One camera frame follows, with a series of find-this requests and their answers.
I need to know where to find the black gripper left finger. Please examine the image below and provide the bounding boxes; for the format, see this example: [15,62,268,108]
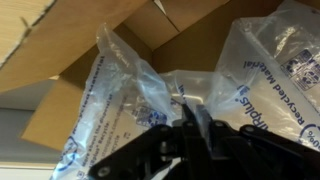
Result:
[88,103,209,180]

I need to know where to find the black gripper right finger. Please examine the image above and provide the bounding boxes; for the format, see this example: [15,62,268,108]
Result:
[196,105,320,180]

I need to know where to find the long clear air pillow strip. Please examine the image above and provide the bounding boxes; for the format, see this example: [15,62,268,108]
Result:
[49,0,320,180]

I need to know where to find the open brown cardboard shipping box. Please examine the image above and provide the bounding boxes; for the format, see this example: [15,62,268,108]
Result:
[0,0,320,153]

